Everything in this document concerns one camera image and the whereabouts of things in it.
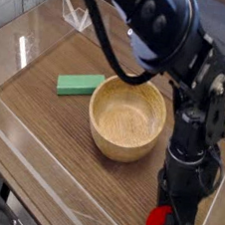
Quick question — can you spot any clear acrylic corner bracket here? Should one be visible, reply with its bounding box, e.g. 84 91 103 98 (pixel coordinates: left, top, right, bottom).
62 0 93 32

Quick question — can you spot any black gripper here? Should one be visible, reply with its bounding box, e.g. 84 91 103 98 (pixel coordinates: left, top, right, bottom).
156 145 221 225

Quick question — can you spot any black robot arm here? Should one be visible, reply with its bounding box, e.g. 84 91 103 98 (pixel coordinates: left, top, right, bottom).
84 0 225 225

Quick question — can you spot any green rectangular block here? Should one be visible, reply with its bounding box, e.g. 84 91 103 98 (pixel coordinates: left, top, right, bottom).
56 74 105 96

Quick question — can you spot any clear acrylic tray wall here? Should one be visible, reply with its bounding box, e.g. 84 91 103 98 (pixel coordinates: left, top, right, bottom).
0 98 119 225

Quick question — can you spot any wooden bowl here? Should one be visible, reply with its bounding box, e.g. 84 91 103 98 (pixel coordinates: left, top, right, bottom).
89 76 167 162

